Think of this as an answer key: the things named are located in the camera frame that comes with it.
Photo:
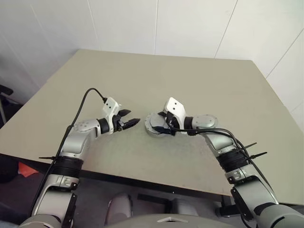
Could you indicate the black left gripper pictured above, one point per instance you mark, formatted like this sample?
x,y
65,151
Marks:
x,y
118,123

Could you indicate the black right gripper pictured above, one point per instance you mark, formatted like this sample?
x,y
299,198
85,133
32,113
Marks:
x,y
170,123

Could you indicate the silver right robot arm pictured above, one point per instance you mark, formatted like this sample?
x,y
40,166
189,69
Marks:
x,y
221,142

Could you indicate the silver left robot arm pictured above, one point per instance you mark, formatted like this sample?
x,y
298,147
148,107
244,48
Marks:
x,y
76,140

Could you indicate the grey robot torso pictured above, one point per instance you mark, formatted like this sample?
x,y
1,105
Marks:
x,y
159,222

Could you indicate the red orange floor object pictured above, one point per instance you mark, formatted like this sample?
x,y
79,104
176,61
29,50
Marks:
x,y
26,169

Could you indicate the black office chair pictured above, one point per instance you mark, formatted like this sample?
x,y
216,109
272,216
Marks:
x,y
5,90

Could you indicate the black bag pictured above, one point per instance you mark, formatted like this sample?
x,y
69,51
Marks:
x,y
8,168

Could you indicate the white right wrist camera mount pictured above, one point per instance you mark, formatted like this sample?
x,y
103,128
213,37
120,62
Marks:
x,y
175,107

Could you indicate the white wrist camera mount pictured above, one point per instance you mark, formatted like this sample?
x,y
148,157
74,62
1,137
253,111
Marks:
x,y
175,107
110,105

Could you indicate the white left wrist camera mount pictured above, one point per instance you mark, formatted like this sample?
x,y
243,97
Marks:
x,y
110,105

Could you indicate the black table frame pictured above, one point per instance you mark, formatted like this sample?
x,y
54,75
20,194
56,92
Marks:
x,y
152,199

